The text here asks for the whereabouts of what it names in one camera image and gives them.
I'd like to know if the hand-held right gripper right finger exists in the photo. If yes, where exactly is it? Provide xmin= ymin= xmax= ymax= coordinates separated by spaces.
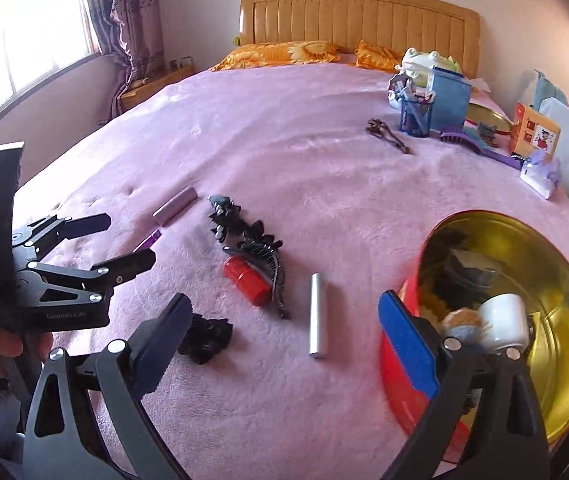
xmin=378 ymin=290 xmax=550 ymax=480

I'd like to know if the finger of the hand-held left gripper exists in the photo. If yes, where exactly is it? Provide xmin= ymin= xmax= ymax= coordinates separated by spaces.
xmin=12 ymin=212 xmax=111 ymax=261
xmin=14 ymin=249 xmax=158 ymax=311

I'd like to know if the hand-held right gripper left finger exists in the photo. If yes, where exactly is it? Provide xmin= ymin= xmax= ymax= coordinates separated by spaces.
xmin=23 ymin=292 xmax=194 ymax=480

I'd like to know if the small purple stick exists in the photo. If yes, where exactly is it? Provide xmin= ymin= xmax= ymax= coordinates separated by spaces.
xmin=133 ymin=229 xmax=162 ymax=253

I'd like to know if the black scrunchie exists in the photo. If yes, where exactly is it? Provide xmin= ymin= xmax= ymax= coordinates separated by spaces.
xmin=178 ymin=312 xmax=234 ymax=365

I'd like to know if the blue plush doll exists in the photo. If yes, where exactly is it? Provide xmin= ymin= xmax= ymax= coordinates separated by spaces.
xmin=441 ymin=307 xmax=487 ymax=346

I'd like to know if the pink tube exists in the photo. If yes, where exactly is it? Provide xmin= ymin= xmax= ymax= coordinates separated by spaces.
xmin=153 ymin=186 xmax=198 ymax=227

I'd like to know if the silver tube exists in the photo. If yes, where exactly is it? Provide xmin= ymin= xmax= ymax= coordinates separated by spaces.
xmin=309 ymin=272 xmax=328 ymax=359

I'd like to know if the white cup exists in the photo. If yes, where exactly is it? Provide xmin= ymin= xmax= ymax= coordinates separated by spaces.
xmin=477 ymin=293 xmax=532 ymax=356

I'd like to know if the red cylinder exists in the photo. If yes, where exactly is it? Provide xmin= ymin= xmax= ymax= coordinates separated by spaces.
xmin=223 ymin=255 xmax=271 ymax=307

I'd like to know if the black hair claw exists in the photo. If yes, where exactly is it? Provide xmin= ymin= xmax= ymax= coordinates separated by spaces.
xmin=222 ymin=220 xmax=292 ymax=320

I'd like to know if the red round tin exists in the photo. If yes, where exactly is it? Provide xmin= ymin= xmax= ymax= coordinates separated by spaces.
xmin=379 ymin=211 xmax=569 ymax=453

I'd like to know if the wooden nightstand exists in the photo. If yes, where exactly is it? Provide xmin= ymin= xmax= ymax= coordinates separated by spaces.
xmin=117 ymin=57 xmax=195 ymax=113

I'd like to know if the pink blanket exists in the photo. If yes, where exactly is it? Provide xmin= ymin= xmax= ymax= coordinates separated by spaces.
xmin=12 ymin=57 xmax=569 ymax=480

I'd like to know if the window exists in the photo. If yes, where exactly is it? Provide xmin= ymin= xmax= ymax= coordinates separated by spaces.
xmin=0 ymin=0 xmax=100 ymax=136

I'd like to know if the patterned curtain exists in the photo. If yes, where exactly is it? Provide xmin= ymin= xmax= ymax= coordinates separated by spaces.
xmin=82 ymin=0 xmax=165 ymax=123

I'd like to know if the brown hair clip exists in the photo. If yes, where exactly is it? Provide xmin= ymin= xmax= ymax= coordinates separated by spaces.
xmin=365 ymin=118 xmax=411 ymax=156

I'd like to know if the purple hairbrush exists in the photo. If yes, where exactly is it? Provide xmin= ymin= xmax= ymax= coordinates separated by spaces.
xmin=439 ymin=129 xmax=524 ymax=167

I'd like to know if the white tissue pack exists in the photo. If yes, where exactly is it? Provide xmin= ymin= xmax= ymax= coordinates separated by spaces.
xmin=520 ymin=155 xmax=562 ymax=201

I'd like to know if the blue mesh pen holder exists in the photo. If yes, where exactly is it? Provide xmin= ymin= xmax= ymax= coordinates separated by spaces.
xmin=400 ymin=92 xmax=435 ymax=138

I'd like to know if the gold tin lid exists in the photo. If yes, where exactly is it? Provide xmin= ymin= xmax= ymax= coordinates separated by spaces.
xmin=467 ymin=102 xmax=513 ymax=136

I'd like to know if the blue box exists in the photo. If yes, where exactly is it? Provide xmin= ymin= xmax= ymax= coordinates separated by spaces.
xmin=427 ymin=67 xmax=472 ymax=128

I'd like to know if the orange card box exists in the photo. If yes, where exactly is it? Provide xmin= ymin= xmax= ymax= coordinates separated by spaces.
xmin=509 ymin=101 xmax=562 ymax=161

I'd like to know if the large orange floral pillow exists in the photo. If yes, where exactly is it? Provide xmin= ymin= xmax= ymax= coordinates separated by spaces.
xmin=210 ymin=40 xmax=342 ymax=72

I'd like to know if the green frog plush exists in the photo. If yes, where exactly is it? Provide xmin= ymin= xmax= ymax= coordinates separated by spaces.
xmin=401 ymin=47 xmax=463 ymax=81

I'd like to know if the small orange floral pillow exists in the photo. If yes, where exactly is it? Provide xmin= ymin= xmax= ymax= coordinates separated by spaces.
xmin=354 ymin=40 xmax=402 ymax=71

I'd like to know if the teal bag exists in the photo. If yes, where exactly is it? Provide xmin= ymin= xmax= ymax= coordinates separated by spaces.
xmin=534 ymin=70 xmax=568 ymax=107

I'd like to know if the wooden headboard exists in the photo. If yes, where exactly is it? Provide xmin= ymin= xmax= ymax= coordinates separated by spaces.
xmin=239 ymin=0 xmax=481 ymax=78

